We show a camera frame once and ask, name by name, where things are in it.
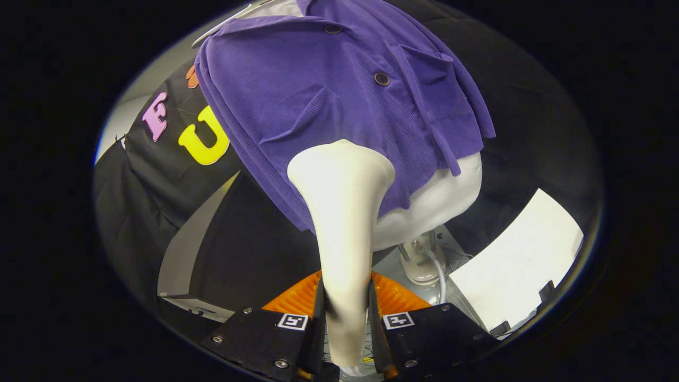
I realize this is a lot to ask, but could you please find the grey drawer cabinet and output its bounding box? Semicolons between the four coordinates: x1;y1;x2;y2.
157;170;382;323

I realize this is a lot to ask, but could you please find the mannequin stand base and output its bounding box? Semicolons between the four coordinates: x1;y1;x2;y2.
399;228;451;287

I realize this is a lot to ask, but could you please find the black backdrop cloth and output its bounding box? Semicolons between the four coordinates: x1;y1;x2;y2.
93;0;605;340

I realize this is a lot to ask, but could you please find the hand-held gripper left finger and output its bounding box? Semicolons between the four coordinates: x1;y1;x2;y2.
201;271;325;381

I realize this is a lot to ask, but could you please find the white mannequin torso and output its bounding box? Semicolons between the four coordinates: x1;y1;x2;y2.
249;0;483;251

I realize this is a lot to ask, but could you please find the white clothes hanger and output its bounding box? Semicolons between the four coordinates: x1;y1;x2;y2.
191;0;276;48

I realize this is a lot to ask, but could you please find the white box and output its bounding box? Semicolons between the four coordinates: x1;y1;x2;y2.
448;188;584;337

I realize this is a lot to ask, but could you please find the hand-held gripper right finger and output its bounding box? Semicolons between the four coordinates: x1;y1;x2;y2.
369;271;499;380

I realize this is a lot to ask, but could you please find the purple jacket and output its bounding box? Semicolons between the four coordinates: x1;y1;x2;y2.
194;0;497;232

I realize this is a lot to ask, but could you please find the white garment steamer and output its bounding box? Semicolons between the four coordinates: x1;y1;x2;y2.
287;139;449;377

